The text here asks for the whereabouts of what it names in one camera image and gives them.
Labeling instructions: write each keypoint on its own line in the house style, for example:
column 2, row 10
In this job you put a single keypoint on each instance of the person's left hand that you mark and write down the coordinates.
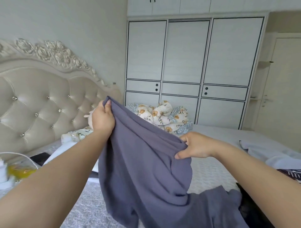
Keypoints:
column 103, row 120

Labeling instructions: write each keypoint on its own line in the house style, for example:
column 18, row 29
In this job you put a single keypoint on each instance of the person's right hand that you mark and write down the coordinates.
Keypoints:
column 197, row 145

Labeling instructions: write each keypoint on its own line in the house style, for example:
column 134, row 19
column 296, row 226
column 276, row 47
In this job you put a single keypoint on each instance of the bed with grey patterned sheet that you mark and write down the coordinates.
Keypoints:
column 211, row 174

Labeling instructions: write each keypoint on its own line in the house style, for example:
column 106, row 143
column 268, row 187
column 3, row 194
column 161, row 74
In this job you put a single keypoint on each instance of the white printed t-shirt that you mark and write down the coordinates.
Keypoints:
column 63, row 152

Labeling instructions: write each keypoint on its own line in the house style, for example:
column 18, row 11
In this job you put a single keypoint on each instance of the dark purple patterned garment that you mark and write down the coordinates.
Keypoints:
column 292, row 175

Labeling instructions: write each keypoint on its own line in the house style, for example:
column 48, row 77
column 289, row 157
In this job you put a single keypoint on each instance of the person's left forearm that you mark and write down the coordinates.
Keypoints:
column 47, row 188

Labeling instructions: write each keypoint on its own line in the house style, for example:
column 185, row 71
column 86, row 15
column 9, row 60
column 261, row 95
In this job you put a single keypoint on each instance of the person's right forearm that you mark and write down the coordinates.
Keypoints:
column 263, row 183

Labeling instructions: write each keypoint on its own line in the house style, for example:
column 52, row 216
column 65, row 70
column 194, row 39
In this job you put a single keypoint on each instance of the pink plush pillow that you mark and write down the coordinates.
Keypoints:
column 89, row 120

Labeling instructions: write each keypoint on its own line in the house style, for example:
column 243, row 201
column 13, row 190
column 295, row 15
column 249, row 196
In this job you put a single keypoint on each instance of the floral bunched quilt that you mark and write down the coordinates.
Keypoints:
column 188, row 127

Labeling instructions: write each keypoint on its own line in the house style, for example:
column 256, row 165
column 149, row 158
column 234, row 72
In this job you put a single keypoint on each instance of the floral pillow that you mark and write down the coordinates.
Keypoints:
column 77, row 135

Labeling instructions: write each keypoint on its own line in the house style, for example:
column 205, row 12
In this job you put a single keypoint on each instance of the beige tufted headboard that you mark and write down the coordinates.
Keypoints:
column 42, row 103

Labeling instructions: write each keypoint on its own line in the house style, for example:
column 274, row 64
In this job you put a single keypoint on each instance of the black phone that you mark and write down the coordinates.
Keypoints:
column 40, row 158

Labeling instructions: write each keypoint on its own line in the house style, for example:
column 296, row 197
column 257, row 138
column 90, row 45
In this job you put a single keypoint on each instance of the white wardrobe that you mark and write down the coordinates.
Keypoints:
column 188, row 51

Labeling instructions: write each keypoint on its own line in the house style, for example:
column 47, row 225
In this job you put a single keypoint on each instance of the yellow packet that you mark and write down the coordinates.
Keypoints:
column 21, row 171

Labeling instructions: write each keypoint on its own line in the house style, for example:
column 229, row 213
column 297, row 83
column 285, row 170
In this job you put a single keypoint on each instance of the white door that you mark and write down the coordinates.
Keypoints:
column 282, row 84

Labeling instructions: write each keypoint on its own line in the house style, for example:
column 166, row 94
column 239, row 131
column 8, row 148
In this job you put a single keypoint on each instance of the white power strip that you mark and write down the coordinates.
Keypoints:
column 7, row 184

